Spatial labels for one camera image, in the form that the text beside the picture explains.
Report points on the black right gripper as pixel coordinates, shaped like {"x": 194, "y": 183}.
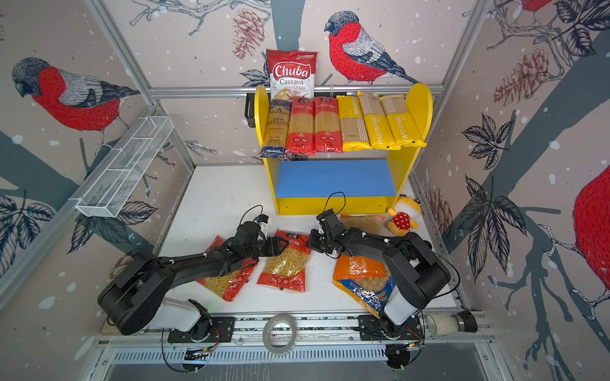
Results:
{"x": 312, "y": 240}

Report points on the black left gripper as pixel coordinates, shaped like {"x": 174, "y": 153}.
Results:
{"x": 274, "y": 245}

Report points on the red fusilli bag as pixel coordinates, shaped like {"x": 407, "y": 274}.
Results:
{"x": 287, "y": 271}
{"x": 228, "y": 287}

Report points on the red spaghetti pack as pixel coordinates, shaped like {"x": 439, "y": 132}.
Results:
{"x": 328, "y": 137}
{"x": 301, "y": 128}

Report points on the yellow spaghetti pack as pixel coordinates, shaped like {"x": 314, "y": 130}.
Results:
{"x": 354, "y": 132}

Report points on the blue gold spaghetti pack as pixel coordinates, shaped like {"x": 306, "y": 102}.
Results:
{"x": 276, "y": 129}

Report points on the yellow Pastatime pack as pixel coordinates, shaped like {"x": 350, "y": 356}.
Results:
{"x": 401, "y": 123}
{"x": 376, "y": 123}

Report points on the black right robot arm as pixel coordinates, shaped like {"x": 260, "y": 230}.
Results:
{"x": 418, "y": 272}

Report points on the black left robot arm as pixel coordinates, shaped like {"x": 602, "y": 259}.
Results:
{"x": 133, "y": 298}

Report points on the orange Pastatime pasta bag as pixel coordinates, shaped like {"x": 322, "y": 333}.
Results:
{"x": 355, "y": 268}

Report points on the yellow shelf pink blue boards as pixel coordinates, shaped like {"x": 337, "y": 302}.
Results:
{"x": 371, "y": 185}

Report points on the blue macaroni pasta bag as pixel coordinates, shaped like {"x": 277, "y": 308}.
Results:
{"x": 372, "y": 293}

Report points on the clear tape roll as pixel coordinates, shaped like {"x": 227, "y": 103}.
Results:
{"x": 279, "y": 334}

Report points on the yellow red plush toy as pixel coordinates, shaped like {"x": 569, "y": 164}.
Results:
{"x": 403, "y": 216}

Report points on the glass jar black lid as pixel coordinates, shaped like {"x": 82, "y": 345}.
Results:
{"x": 441, "y": 325}

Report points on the red Chuba cassava chips bag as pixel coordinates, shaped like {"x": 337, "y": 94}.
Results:
{"x": 292, "y": 73}

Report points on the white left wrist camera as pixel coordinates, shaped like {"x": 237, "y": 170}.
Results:
{"x": 263, "y": 221}

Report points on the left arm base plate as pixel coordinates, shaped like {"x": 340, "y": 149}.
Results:
{"x": 210, "y": 330}

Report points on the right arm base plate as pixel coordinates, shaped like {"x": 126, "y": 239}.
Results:
{"x": 372, "y": 328}

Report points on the white wire mesh basket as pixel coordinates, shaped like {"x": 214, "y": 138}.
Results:
{"x": 112, "y": 188}

